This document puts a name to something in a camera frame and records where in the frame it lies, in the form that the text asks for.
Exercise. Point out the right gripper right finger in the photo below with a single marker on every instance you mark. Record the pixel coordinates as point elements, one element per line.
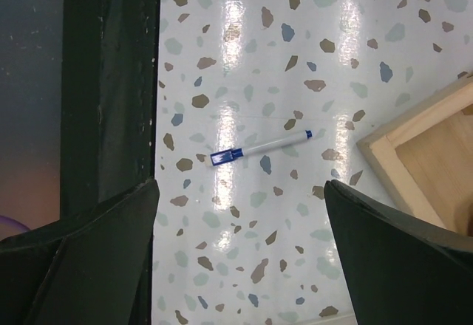
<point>399,269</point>

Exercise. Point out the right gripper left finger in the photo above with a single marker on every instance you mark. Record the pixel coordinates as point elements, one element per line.
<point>83,269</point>

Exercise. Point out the blue pen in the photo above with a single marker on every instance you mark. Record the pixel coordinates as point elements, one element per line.
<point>232,154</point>

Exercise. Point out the wooden clothes rack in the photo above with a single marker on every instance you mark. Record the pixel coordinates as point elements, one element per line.
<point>423,158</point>

